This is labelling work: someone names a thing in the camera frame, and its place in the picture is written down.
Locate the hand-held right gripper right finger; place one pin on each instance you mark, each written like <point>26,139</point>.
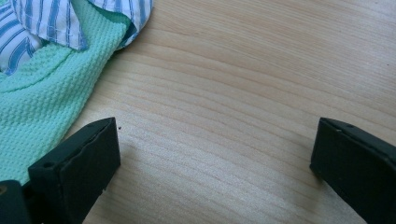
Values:
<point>355,168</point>

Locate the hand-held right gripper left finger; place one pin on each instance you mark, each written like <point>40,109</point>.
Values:
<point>77,168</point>

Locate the mint green waffle cloth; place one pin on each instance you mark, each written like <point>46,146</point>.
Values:
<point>46,87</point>

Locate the blue white striped shirt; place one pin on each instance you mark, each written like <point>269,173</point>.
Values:
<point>46,21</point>

